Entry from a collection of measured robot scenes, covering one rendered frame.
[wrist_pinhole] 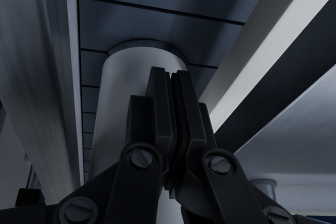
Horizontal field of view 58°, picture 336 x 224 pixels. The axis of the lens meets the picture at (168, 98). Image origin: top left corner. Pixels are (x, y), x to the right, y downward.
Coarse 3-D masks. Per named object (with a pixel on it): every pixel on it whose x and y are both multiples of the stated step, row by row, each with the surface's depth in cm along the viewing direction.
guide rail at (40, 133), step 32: (0, 0) 4; (32, 0) 4; (64, 0) 5; (0, 32) 4; (32, 32) 4; (64, 32) 6; (0, 64) 5; (32, 64) 5; (64, 64) 6; (0, 96) 6; (32, 96) 6; (64, 96) 7; (32, 128) 7; (64, 128) 7; (32, 160) 9; (64, 160) 9; (64, 192) 12
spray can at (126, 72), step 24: (120, 48) 16; (144, 48) 16; (168, 48) 17; (120, 72) 16; (144, 72) 15; (120, 96) 15; (96, 120) 15; (120, 120) 14; (96, 144) 14; (120, 144) 13; (96, 168) 14; (168, 192) 13; (168, 216) 12
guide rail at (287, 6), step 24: (264, 0) 12; (288, 0) 10; (312, 0) 10; (264, 24) 12; (288, 24) 11; (240, 48) 13; (264, 48) 12; (216, 72) 16; (240, 72) 13; (264, 72) 13; (216, 96) 16; (240, 96) 15; (216, 120) 17
